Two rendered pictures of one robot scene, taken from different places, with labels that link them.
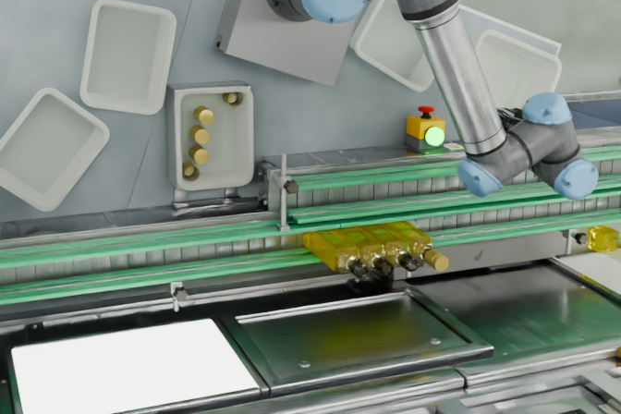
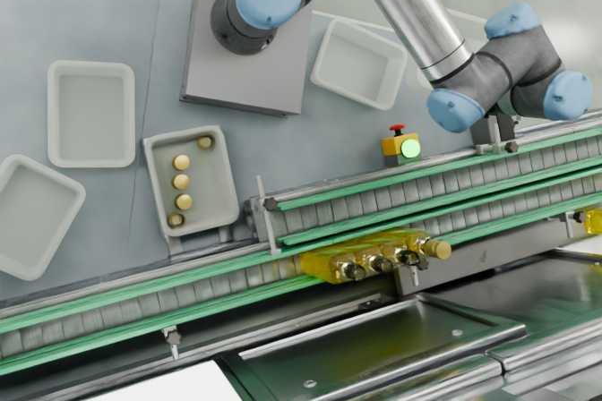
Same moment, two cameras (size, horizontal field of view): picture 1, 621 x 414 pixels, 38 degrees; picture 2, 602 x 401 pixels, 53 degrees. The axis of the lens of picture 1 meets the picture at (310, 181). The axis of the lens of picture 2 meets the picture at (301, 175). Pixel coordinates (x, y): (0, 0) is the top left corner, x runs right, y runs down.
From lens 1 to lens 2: 73 cm
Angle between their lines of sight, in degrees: 13
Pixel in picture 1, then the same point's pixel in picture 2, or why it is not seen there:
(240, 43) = (199, 82)
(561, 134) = (537, 41)
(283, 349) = (287, 374)
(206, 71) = (178, 123)
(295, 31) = (251, 64)
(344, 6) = (279, 3)
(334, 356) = (344, 369)
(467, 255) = (471, 259)
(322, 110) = (299, 145)
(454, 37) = not seen: outside the picture
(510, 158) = (485, 75)
